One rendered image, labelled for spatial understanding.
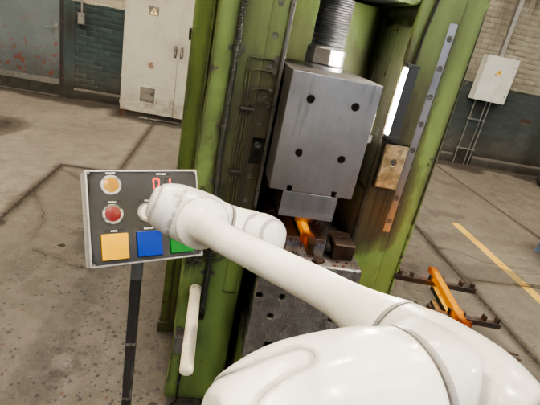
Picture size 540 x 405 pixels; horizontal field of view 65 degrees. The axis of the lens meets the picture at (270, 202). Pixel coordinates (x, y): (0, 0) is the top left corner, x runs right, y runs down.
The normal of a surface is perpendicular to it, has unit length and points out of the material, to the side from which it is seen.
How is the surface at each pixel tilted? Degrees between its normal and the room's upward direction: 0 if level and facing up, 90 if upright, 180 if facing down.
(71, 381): 0
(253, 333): 90
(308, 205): 90
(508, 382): 17
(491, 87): 90
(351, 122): 90
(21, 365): 0
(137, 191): 60
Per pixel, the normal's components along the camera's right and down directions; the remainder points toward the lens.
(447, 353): 0.27, -0.83
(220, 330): 0.09, 0.40
